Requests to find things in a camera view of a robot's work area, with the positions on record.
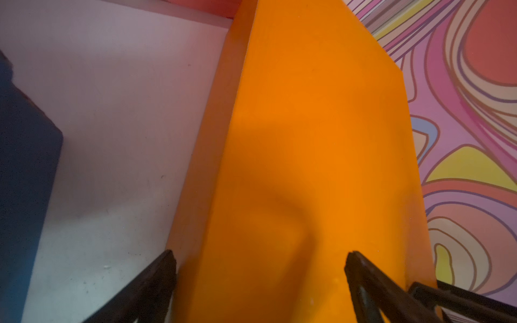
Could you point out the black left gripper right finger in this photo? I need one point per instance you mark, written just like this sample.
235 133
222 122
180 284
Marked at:
377 298

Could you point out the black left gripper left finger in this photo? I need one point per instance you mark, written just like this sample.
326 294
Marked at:
146 298

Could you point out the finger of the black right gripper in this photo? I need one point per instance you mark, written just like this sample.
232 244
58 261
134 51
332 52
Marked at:
463 302

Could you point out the orange shoebox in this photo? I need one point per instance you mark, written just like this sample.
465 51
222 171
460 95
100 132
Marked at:
305 154

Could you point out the blue shoebox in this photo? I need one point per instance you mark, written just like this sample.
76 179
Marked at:
30 151

